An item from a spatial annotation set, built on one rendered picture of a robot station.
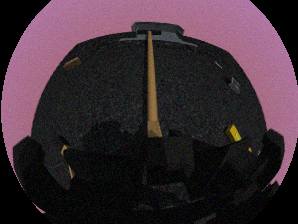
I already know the long wooden-handled scraper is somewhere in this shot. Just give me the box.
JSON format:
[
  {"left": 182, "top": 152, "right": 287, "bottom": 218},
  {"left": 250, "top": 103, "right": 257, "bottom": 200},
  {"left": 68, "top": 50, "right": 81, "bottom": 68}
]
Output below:
[{"left": 137, "top": 30, "right": 194, "bottom": 185}]

